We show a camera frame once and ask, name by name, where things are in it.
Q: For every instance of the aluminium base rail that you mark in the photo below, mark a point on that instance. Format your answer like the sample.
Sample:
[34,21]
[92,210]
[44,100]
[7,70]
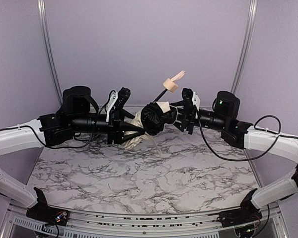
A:
[84,224]

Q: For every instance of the left aluminium frame post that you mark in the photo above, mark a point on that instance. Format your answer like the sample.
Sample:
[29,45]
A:
[48,48]

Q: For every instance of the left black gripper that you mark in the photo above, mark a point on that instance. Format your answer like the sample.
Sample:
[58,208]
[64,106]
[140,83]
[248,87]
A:
[115,126]

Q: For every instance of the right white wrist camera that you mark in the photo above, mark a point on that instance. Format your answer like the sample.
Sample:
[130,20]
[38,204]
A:
[190,99]

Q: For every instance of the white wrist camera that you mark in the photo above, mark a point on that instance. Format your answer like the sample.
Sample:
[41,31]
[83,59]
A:
[117,101]
[190,99]

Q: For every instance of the cream and black umbrella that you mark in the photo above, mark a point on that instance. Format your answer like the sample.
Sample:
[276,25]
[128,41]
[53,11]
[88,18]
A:
[155,115]

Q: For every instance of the right aluminium frame post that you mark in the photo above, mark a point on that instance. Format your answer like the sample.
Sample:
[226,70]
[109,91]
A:
[245,45]

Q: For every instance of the aluminium frame post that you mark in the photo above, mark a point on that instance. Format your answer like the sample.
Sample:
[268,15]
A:
[245,45]
[48,48]

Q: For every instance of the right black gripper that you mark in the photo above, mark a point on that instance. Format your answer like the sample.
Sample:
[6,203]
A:
[188,117]

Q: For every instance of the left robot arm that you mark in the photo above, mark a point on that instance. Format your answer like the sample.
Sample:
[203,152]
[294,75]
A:
[79,113]

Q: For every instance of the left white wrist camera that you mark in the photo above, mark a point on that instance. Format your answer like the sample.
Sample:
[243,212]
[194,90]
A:
[117,101]

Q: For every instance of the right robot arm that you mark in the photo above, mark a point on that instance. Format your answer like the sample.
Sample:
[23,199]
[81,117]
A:
[241,135]

